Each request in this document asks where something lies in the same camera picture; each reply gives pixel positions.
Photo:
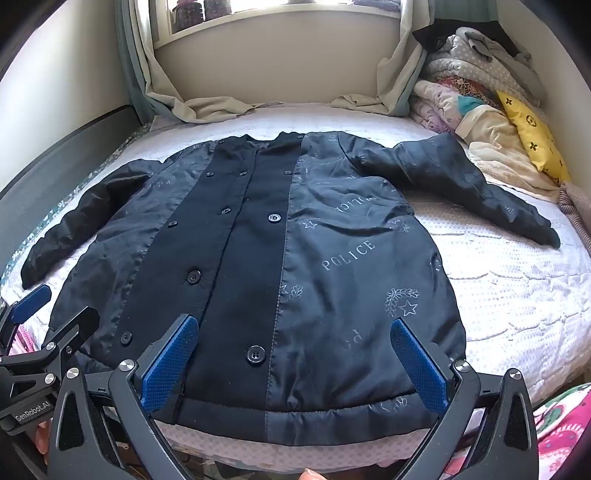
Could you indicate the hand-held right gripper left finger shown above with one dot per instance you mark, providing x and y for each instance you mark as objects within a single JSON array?
[{"x": 168, "y": 364}]

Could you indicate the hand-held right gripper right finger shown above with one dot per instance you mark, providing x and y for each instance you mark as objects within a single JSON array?
[{"x": 418, "y": 369}]

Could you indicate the black cloth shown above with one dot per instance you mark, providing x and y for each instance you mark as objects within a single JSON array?
[{"x": 443, "y": 34}]

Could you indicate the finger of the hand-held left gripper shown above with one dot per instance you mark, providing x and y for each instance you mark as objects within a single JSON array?
[
  {"x": 71, "y": 330},
  {"x": 30, "y": 302}
]

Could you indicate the yellow patterned pillow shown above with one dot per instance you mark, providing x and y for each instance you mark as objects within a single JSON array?
[{"x": 531, "y": 134}]

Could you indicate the brown knit blanket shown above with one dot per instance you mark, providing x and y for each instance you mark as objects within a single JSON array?
[{"x": 576, "y": 203}]

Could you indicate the teal curtain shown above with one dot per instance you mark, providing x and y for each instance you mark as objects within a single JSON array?
[
  {"x": 457, "y": 9},
  {"x": 130, "y": 69}
]

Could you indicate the beige curtain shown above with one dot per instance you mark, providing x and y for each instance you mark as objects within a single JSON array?
[
  {"x": 157, "y": 83},
  {"x": 397, "y": 78}
]

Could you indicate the grey dotted blanket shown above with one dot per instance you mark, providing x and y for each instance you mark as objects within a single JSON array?
[{"x": 485, "y": 64}]

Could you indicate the white window frame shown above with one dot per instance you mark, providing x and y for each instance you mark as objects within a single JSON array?
[{"x": 277, "y": 23}]

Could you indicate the cream blanket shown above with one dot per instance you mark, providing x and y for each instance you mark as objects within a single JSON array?
[{"x": 498, "y": 143}]

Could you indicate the dark navy printed jacket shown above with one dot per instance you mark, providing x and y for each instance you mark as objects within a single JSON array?
[{"x": 258, "y": 258}]

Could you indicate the white quilted bed mattress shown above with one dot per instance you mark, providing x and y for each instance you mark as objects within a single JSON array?
[{"x": 498, "y": 286}]

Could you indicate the person's right hand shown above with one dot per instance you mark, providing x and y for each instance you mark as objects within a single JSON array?
[{"x": 314, "y": 475}]

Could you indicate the pink floral blanket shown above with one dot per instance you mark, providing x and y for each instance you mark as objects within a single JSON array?
[{"x": 563, "y": 429}]

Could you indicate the person's left hand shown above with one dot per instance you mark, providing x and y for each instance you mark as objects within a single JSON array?
[{"x": 43, "y": 438}]

